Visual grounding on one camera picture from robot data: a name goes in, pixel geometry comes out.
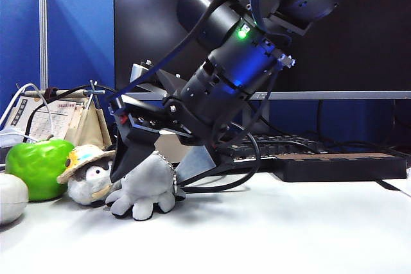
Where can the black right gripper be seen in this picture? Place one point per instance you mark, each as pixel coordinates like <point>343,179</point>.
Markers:
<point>151,116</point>

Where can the fluffy grey octopus plush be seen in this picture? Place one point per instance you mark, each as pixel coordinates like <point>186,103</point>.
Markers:
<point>147,184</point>

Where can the black box with brown top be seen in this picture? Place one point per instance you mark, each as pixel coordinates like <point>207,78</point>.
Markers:
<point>337,166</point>

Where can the beige canvas desk calendar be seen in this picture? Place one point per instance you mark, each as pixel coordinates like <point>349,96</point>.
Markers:
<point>91,126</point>

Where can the penguin plush with straw hat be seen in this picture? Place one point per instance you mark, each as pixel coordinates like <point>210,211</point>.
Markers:
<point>85,189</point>

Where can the grey monitor stand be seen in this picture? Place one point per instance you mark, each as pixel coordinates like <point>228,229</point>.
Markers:
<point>261,116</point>

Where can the green apple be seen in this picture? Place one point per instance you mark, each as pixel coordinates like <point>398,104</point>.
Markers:
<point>35,168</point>

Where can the white charger block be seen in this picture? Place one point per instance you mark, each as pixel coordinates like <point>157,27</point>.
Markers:
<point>9,137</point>

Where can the white rounded pebble object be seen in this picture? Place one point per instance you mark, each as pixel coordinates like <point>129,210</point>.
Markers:
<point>11,197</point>

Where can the black computer monitor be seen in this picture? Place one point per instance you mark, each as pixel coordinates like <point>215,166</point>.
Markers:
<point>353,56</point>

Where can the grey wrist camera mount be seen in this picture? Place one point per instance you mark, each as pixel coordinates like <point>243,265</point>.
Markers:
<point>141,73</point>

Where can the aluminium partition frame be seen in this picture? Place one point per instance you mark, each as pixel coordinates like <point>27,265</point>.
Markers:
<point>42,30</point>

